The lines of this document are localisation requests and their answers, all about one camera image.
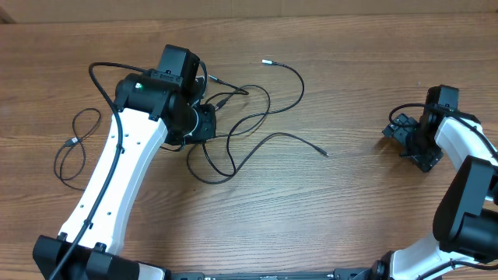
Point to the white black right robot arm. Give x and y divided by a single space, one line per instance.
464 232

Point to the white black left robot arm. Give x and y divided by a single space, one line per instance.
151 107

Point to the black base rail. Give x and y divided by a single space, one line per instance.
337 274

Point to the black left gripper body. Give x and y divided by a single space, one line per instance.
207 124

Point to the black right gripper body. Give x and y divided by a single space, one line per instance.
412 140

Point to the cardboard back wall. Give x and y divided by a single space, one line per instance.
73 11

